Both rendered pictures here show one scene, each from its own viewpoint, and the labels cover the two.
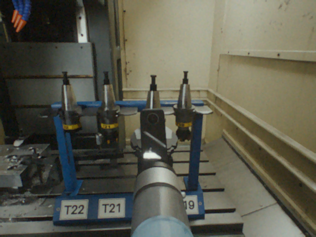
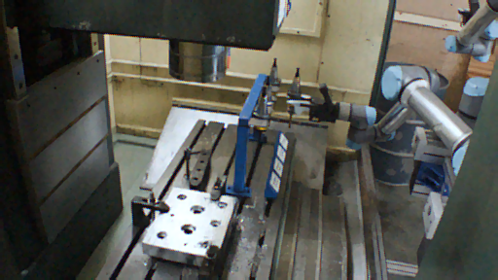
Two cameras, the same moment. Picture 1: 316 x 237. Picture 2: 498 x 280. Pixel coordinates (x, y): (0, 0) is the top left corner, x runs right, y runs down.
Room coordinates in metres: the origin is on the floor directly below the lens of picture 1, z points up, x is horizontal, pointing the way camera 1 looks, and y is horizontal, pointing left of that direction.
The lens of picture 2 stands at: (0.36, 1.54, 1.85)
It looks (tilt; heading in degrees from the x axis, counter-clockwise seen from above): 26 degrees down; 283
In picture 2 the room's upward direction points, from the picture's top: 4 degrees clockwise
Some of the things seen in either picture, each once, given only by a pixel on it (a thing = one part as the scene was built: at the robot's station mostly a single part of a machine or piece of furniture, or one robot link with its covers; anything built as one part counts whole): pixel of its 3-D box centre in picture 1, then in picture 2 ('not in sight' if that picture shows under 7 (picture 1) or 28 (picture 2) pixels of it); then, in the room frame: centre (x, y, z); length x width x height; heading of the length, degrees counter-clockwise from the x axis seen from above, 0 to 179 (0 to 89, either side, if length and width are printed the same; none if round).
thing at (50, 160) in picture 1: (40, 165); (218, 192); (0.67, 0.44, 0.97); 0.13 x 0.03 x 0.15; 93
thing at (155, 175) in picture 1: (159, 192); (342, 111); (0.27, 0.00, 1.17); 0.08 x 0.05 x 0.08; 93
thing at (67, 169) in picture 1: (66, 154); (240, 159); (0.62, 0.31, 1.05); 0.10 x 0.05 x 0.30; 3
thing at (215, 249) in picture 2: not in sight; (209, 265); (0.59, 0.77, 0.97); 0.13 x 0.03 x 0.15; 93
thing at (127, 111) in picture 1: (128, 111); not in sight; (0.58, 0.09, 1.21); 0.07 x 0.05 x 0.01; 3
